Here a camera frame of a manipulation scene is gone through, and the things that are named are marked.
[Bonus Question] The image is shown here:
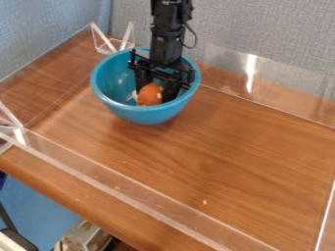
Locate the clear acrylic back barrier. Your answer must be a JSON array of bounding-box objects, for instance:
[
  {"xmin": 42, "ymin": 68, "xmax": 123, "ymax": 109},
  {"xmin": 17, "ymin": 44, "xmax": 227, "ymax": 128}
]
[{"xmin": 197, "ymin": 43, "xmax": 335, "ymax": 128}]

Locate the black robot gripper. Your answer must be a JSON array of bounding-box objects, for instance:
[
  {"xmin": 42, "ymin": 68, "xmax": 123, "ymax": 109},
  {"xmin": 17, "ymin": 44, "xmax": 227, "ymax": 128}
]
[{"xmin": 128, "ymin": 0, "xmax": 195, "ymax": 102}]

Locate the clear acrylic barrier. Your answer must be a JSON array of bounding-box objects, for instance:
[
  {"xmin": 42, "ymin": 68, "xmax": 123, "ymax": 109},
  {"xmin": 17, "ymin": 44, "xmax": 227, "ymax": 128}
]
[
  {"xmin": 197, "ymin": 43, "xmax": 335, "ymax": 128},
  {"xmin": 0, "ymin": 129, "xmax": 279, "ymax": 251}
]

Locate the dark stand under table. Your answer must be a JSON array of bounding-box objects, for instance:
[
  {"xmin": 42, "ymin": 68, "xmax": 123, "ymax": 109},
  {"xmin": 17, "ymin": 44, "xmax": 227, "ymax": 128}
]
[{"xmin": 0, "ymin": 203, "xmax": 38, "ymax": 251}]

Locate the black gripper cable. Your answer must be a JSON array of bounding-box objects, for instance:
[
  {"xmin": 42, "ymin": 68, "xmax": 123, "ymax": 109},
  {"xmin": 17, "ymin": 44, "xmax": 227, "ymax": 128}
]
[{"xmin": 179, "ymin": 21, "xmax": 199, "ymax": 50}]

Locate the white box under table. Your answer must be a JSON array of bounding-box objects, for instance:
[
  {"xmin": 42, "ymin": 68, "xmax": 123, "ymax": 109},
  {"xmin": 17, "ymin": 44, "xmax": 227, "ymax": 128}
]
[{"xmin": 52, "ymin": 220, "xmax": 112, "ymax": 251}]

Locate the clear acrylic left bracket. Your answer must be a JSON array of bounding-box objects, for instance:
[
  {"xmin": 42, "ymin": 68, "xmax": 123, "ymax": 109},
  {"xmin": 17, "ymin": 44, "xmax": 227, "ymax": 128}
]
[{"xmin": 0, "ymin": 101, "xmax": 28, "ymax": 155}]

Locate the brown toy mushroom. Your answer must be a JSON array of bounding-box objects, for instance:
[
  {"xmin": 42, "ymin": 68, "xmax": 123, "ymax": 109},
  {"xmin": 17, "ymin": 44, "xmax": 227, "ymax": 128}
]
[{"xmin": 132, "ymin": 82, "xmax": 163, "ymax": 106}]

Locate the clear acrylic corner bracket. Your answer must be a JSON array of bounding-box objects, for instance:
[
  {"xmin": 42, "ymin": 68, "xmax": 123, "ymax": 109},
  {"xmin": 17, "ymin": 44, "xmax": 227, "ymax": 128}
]
[{"xmin": 91, "ymin": 23, "xmax": 135, "ymax": 55}]

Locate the clear acrylic front barrier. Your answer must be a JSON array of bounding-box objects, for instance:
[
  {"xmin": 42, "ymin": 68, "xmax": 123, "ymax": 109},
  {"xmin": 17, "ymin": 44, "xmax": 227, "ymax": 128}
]
[{"xmin": 0, "ymin": 129, "xmax": 279, "ymax": 251}]

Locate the blue plastic bowl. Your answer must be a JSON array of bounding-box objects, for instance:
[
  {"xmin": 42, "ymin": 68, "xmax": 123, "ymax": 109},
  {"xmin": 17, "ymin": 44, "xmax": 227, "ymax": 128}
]
[{"xmin": 91, "ymin": 47, "xmax": 201, "ymax": 125}]

